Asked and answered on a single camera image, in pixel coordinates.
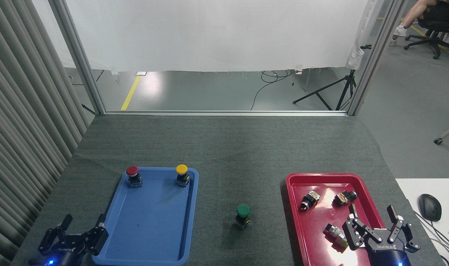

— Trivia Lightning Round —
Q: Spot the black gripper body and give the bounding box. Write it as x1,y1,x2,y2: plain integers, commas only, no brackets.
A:
32,245,86,266
365,239,412,266

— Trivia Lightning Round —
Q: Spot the black tripod stand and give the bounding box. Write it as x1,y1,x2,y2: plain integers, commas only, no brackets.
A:
293,44,372,111

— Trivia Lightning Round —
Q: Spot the red push button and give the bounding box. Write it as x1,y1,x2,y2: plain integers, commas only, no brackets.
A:
126,166,143,188

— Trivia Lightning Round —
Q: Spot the black floor cable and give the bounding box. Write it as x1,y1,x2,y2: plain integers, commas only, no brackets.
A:
250,70,293,110

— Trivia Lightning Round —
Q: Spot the silver frame rail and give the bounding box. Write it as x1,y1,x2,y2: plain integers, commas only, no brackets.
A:
105,110,349,117

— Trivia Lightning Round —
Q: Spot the black office chair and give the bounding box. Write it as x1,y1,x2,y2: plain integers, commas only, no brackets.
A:
404,7,449,60

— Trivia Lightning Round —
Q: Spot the silver frame post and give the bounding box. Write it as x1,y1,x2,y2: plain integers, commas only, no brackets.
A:
347,0,408,116
48,0,107,114

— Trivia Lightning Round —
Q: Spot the silver switch with green end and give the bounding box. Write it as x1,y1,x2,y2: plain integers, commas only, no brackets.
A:
323,223,349,249

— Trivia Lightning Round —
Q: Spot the dark grey felt table cloth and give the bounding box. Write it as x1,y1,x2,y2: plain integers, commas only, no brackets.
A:
10,114,445,266

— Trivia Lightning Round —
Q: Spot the black switch with brown base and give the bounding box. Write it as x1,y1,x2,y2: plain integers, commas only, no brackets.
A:
332,190,358,207

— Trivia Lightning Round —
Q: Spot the person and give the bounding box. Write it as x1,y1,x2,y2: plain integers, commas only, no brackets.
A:
389,0,449,47

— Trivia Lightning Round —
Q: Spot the green push button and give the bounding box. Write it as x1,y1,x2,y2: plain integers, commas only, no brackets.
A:
235,204,251,230

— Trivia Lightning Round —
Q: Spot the yellow push button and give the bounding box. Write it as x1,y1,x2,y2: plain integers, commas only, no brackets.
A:
175,164,190,187

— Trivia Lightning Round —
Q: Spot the blue plastic tray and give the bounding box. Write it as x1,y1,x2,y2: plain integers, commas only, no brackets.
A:
92,166,199,266

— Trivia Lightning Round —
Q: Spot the black computer mouse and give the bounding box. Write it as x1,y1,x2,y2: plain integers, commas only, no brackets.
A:
418,194,442,222

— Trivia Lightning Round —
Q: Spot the grey pleated curtain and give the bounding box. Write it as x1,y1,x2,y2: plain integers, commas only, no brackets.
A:
0,0,95,266

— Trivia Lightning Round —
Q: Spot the white side table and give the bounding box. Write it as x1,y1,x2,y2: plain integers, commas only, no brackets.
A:
395,178,449,266

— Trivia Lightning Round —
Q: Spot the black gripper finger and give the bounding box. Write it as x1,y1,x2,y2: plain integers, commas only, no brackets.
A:
82,214,109,256
342,204,375,251
38,214,73,255
387,205,420,253

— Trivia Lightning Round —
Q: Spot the black knob selector switch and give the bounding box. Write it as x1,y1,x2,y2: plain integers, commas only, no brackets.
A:
299,191,321,211

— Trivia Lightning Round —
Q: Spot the grey desk cable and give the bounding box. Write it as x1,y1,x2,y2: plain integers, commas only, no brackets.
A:
413,211,449,266

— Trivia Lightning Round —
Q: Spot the white hanging sheet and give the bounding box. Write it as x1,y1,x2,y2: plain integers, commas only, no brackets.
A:
31,0,386,73

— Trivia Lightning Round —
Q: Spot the red plastic tray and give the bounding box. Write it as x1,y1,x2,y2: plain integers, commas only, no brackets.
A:
286,173,403,266

